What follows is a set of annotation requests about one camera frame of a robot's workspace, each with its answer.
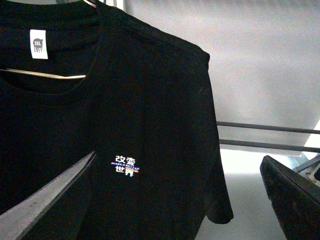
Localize wooden clothes hanger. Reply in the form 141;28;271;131
1;68;86;80

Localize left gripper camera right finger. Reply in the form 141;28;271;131
260;155;320;240

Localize black t-shirt with logo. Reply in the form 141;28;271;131
0;0;234;240

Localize upper horizontal rack rail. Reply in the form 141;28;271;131
217;121;320;135

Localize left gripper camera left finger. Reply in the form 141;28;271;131
0;151;96;240

